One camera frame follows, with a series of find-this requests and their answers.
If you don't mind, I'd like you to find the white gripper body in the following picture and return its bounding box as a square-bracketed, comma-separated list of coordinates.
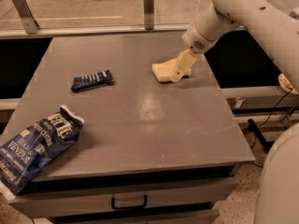
[181, 23, 216, 54]

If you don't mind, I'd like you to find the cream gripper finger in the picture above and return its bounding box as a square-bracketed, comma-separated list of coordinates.
[170, 49, 197, 82]

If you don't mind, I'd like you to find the black stand leg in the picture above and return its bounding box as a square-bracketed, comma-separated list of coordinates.
[248, 119, 274, 153]

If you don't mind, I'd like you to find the middle metal railing bracket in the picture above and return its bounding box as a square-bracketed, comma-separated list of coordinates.
[143, 0, 154, 30]

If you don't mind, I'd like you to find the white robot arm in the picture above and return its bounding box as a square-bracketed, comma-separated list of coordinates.
[170, 0, 299, 224]

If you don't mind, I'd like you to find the blue chip bag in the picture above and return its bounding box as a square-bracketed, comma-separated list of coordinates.
[0, 105, 84, 200]

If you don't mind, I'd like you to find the grey lower drawer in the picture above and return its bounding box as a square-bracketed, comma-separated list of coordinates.
[50, 208, 219, 224]

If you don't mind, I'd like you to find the black cable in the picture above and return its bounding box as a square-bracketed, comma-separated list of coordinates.
[249, 87, 295, 170]

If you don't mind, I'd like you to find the white round bowl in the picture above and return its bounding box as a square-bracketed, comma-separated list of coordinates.
[278, 74, 299, 95]

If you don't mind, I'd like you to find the grey top drawer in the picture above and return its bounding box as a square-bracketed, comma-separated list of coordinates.
[9, 176, 238, 218]

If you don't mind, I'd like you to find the left metal railing bracket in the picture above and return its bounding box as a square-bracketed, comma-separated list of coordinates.
[12, 0, 39, 35]

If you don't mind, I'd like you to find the grey drawer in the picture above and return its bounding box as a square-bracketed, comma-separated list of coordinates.
[50, 208, 219, 224]
[9, 176, 238, 218]

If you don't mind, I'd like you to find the metal railing bracket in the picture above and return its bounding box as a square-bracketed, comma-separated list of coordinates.
[143, 0, 154, 30]
[12, 0, 39, 35]

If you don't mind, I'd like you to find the dark blue snack bar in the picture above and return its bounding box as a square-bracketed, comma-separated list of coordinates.
[71, 70, 114, 92]

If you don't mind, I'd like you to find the yellow sponge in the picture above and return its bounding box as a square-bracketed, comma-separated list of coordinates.
[151, 59, 192, 83]

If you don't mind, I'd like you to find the black drawer handle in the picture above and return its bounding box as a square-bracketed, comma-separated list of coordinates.
[110, 195, 148, 211]

